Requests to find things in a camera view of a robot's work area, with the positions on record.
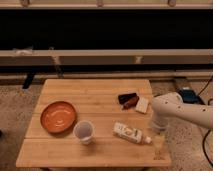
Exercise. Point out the white plastic bottle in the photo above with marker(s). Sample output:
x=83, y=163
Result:
x=130, y=133

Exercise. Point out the wooden table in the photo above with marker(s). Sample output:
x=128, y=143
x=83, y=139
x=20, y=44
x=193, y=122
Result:
x=98, y=110

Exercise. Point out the black power adapter box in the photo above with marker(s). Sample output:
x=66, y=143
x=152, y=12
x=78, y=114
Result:
x=188, y=96

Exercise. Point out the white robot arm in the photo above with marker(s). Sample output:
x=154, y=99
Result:
x=172, y=105

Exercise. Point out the orange round plate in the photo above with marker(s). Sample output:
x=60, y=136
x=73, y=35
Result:
x=58, y=116

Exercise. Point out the clear plastic cup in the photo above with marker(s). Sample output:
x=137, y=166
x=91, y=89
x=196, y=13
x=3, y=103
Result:
x=83, y=131

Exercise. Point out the dark red brown block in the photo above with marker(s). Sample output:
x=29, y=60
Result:
x=131, y=103

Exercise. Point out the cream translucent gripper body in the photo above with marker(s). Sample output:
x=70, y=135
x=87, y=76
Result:
x=158, y=143

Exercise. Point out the white sponge block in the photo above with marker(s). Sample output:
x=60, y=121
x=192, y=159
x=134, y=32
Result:
x=142, y=105

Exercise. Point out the black chocolate bar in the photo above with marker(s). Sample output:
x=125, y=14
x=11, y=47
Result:
x=125, y=97

